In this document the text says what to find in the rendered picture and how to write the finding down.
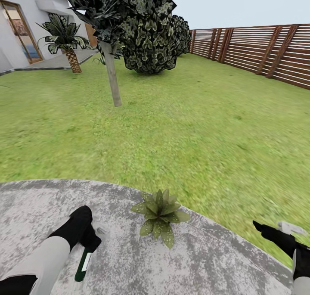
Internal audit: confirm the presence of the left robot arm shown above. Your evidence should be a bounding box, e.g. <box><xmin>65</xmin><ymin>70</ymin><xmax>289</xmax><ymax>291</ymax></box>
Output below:
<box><xmin>0</xmin><ymin>206</ymin><xmax>111</xmax><ymax>295</ymax></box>

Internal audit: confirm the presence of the insectifuge atomizer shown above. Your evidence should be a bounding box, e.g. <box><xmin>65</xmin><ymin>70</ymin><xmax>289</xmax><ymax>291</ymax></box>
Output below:
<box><xmin>74</xmin><ymin>248</ymin><xmax>92</xmax><ymax>282</ymax></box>

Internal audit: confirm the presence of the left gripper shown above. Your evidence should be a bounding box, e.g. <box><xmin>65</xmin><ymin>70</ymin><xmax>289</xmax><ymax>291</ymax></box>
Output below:
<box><xmin>78</xmin><ymin>228</ymin><xmax>102</xmax><ymax>253</ymax></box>

